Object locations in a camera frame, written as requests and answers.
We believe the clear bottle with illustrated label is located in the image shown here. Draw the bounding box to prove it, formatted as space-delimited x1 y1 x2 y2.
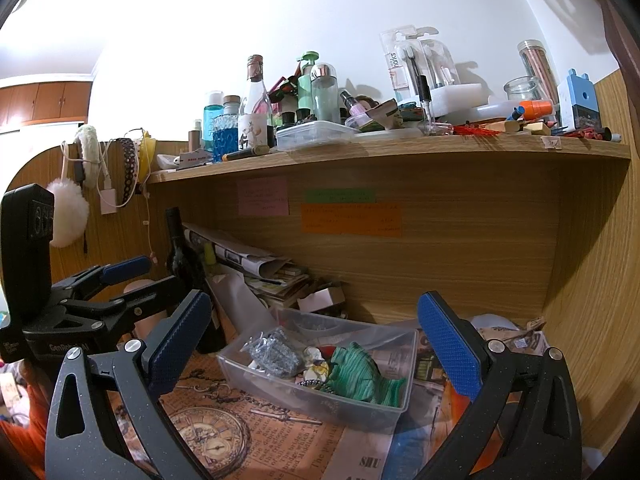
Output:
238 54 274 152

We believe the white fluffy puff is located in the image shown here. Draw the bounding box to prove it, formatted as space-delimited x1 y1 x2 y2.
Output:
45 179 91 249

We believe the wooden wall cabinet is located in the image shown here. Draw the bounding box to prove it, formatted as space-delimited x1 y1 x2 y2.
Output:
0 77 97 129

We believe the blue sharpener box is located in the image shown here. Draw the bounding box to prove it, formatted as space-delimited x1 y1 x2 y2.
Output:
564 69 596 129

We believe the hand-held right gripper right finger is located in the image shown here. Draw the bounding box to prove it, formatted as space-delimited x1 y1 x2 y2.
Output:
415 290 584 480

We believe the toothbrush pack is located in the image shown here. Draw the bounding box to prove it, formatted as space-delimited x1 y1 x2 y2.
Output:
379 24 462 104

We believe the small pink bottle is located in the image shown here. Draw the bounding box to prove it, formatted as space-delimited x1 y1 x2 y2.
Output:
339 89 372 129

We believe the dark wine bottle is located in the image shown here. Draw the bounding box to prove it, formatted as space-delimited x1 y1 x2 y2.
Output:
164 207 227 354

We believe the white fluffy headband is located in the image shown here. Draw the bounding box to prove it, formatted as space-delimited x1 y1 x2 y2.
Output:
74 124 102 189

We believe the red tassel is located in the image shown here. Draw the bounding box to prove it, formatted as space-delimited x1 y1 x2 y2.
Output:
452 124 502 138

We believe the rolled newspaper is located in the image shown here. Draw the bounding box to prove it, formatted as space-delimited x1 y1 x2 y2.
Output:
182 222 292 279

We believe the clear tube of pencils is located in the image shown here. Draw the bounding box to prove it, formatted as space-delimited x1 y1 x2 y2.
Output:
517 39 560 107

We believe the green striped scrunchie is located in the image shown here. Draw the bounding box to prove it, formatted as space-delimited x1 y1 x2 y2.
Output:
324 341 407 407

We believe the mauve striped curtain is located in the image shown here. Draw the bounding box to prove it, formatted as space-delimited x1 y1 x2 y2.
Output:
510 0 640 83

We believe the small white cardboard box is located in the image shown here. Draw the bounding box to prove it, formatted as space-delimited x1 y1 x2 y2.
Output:
297 284 347 314

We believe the green sticky note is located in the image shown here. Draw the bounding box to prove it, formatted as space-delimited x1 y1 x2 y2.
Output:
305 188 377 205

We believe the clear jar with silver cap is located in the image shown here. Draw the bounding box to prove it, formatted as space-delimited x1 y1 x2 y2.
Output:
310 63 343 124

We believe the patterned headband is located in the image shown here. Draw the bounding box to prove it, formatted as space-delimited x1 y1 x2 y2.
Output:
115 137 140 209

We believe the clear lidded plastic case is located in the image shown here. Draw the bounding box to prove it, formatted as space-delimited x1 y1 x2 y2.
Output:
275 120 360 152

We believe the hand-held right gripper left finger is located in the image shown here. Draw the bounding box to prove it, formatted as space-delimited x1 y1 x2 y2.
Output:
44 289 213 480

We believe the mint green pump bottle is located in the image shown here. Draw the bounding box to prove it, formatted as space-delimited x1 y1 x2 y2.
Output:
294 51 321 112

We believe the clear plastic box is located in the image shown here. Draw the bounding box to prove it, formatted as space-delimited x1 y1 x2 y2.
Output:
216 306 419 429

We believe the vintage print paper mat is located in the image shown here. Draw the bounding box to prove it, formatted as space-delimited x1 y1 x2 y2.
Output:
106 310 552 480

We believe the clear plastic sleeve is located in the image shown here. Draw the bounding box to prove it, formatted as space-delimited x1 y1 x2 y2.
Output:
206 264 274 334

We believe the silver grey scrunchie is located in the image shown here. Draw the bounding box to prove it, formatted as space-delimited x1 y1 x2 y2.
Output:
242 326 304 379

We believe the small black-capped bottle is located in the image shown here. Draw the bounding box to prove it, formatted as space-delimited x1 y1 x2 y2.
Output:
417 74 436 136

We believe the white plastic tray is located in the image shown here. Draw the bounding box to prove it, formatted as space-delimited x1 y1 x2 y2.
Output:
429 84 494 119

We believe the tall blue liquid bottle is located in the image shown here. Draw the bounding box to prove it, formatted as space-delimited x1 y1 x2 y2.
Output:
203 90 225 154

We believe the empty glass jar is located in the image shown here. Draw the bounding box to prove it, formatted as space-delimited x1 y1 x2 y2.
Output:
503 76 544 107

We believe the wooden shelf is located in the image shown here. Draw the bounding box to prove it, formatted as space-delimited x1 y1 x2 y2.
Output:
145 140 634 327

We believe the round blue glass bottle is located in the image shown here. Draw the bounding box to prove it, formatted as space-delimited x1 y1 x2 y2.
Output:
212 95 241 163

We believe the orange sticky note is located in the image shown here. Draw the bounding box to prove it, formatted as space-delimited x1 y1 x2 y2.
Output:
300 203 402 238

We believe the pink sticky note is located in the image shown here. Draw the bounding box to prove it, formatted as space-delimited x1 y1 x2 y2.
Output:
237 177 290 218

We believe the white yellow printed scrunchie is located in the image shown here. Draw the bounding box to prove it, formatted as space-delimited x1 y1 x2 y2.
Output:
299 347 334 392

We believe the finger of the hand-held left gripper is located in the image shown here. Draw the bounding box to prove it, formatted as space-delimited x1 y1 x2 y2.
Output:
51 255 153 305
64 275 189 327

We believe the stack of papers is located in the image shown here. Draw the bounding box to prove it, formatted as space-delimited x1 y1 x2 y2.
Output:
244 262 312 307

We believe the yellow hair band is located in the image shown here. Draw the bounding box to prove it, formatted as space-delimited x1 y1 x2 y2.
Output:
135 132 154 182

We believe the black and gold pen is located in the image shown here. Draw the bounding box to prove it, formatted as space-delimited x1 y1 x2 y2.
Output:
222 144 271 162

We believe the white toy plane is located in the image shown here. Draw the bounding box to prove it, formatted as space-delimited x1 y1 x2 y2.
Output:
157 148 211 171

